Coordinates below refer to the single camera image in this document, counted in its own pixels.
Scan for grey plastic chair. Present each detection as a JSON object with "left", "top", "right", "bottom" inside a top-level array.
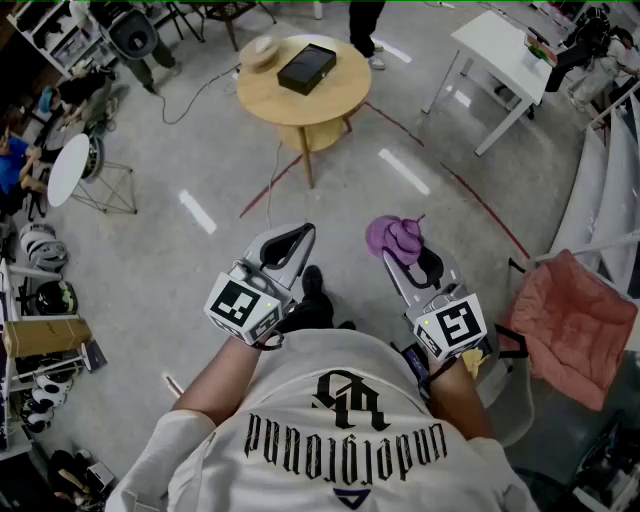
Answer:
[{"left": 479, "top": 344, "right": 536, "bottom": 449}]

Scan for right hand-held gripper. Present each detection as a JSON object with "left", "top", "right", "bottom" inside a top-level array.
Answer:
[{"left": 381, "top": 247, "right": 496, "bottom": 363}]

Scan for white metal rack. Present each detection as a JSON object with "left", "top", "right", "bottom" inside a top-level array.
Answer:
[{"left": 534, "top": 89, "right": 640, "bottom": 301}]

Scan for pink cushioned chair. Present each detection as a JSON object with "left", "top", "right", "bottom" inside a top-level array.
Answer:
[{"left": 499, "top": 248, "right": 640, "bottom": 412}]

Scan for small green potted plant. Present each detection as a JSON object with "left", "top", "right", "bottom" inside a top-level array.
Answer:
[{"left": 522, "top": 35, "right": 550, "bottom": 69}]

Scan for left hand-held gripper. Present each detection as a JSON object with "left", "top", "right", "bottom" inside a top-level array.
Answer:
[{"left": 203, "top": 222, "right": 317, "bottom": 348}]

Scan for grey power cable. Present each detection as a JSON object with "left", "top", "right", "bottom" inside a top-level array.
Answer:
[{"left": 263, "top": 141, "right": 285, "bottom": 229}]

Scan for grey backpack shell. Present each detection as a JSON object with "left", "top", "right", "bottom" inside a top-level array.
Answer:
[{"left": 107, "top": 9, "right": 159, "bottom": 61}]

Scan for round wooden table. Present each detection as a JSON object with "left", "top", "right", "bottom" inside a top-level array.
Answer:
[{"left": 235, "top": 33, "right": 374, "bottom": 190}]

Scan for white shelf with black helmets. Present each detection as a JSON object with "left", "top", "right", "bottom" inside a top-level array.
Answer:
[{"left": 7, "top": 0, "right": 121, "bottom": 79}]

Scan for person's white printed t-shirt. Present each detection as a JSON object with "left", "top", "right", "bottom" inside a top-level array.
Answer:
[{"left": 104, "top": 327, "right": 541, "bottom": 512}]

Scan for person's black shoe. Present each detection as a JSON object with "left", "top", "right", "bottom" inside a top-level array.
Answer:
[{"left": 301, "top": 264, "right": 325, "bottom": 301}]

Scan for black helmet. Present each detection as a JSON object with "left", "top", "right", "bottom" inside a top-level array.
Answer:
[{"left": 34, "top": 279, "right": 80, "bottom": 316}]

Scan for round wooden tissue holder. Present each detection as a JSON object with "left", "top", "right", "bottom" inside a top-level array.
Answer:
[{"left": 238, "top": 34, "right": 281, "bottom": 76}]

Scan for black floor cable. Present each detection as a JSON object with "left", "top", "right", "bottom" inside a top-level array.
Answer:
[{"left": 159, "top": 64, "right": 241, "bottom": 126}]

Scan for white headset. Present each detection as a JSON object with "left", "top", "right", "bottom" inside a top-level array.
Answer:
[{"left": 18, "top": 222, "right": 70, "bottom": 274}]

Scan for white round side table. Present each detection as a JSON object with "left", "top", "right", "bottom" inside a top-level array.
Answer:
[{"left": 46, "top": 132, "right": 139, "bottom": 216}]

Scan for white square table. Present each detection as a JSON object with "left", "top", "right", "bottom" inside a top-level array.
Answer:
[{"left": 421, "top": 9, "right": 554, "bottom": 157}]

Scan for purple cloth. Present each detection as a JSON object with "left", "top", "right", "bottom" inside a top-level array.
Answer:
[{"left": 364, "top": 213, "right": 427, "bottom": 267}]

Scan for person's black trousers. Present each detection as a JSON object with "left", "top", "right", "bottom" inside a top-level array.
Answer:
[{"left": 274, "top": 292, "right": 357, "bottom": 335}]

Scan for black rectangular box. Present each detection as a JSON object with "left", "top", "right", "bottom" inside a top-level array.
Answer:
[{"left": 276, "top": 42, "right": 338, "bottom": 97}]

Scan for long cardboard box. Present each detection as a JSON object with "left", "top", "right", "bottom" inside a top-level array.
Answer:
[{"left": 2, "top": 318, "right": 94, "bottom": 359}]

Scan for dark wooden chair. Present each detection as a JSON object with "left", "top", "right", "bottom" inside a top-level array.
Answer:
[{"left": 204, "top": 0, "right": 277, "bottom": 51}]

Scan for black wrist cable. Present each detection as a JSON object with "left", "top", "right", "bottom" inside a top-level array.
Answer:
[
  {"left": 424, "top": 357, "right": 459, "bottom": 387},
  {"left": 253, "top": 330, "right": 286, "bottom": 352}
]

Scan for person's right forearm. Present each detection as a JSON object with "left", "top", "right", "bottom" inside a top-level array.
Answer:
[{"left": 427, "top": 367, "right": 494, "bottom": 441}]

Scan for person's left forearm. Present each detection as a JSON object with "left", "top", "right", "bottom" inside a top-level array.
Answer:
[{"left": 171, "top": 335, "right": 266, "bottom": 426}]

